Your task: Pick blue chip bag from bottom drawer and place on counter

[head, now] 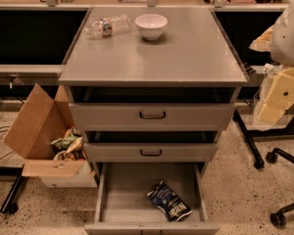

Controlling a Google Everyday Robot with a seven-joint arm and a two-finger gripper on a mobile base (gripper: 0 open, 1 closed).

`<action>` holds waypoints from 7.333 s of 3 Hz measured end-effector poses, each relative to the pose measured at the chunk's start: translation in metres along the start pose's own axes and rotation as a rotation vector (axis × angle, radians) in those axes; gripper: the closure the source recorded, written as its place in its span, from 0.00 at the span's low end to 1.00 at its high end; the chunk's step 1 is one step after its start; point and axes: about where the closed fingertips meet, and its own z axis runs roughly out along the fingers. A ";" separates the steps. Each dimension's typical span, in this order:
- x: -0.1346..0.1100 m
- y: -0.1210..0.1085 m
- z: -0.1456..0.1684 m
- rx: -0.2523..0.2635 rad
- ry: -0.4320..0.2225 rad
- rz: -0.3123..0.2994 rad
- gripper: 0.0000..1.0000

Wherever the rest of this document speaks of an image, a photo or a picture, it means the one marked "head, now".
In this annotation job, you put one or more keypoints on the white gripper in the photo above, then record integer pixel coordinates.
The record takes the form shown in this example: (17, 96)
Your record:
(289, 38)

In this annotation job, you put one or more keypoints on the blue chip bag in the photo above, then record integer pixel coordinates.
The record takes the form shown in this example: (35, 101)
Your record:
(166, 200)

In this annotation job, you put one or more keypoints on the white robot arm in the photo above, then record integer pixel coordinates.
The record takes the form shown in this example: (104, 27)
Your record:
(279, 41)

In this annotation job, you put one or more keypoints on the grey drawer cabinet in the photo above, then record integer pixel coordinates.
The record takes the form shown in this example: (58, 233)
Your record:
(191, 63)

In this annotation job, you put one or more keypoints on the top grey drawer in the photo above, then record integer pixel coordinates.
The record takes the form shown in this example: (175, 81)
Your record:
(150, 117)

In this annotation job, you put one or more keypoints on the middle grey drawer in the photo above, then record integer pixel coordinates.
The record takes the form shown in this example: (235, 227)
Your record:
(150, 153)

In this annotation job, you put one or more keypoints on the bottom grey open drawer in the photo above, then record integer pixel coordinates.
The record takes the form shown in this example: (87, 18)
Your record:
(123, 207)

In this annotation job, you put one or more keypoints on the white bowl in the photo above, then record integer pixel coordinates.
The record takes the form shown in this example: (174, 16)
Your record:
(151, 26)

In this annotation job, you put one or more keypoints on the clear plastic water bottle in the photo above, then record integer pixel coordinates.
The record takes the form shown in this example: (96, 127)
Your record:
(108, 26)

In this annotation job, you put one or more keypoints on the snack bags in box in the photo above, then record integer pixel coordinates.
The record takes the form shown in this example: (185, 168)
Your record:
(70, 147)

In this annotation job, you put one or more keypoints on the brown cardboard box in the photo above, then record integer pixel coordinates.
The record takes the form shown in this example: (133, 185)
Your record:
(40, 121)

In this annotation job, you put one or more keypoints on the black left table foot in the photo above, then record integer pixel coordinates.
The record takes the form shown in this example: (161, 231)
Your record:
(10, 205)

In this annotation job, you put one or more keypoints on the black table leg frame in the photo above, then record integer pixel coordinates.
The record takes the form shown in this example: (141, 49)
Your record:
(250, 135)

